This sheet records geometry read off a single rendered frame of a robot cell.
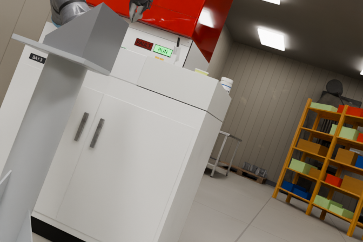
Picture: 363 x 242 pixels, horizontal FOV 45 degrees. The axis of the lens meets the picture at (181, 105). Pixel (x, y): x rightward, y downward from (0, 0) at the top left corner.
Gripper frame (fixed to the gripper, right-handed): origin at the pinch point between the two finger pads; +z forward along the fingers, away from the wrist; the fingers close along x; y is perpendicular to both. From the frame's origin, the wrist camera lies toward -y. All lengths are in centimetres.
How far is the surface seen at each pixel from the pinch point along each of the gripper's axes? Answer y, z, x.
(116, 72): -4.1, 26.6, -3.8
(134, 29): 58, -6, 21
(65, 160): -5, 73, 4
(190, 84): -4.1, 20.2, -38.8
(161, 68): -4.1, 18.0, -23.5
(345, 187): 583, 42, -211
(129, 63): -4.1, 20.5, -8.2
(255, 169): 989, 86, -51
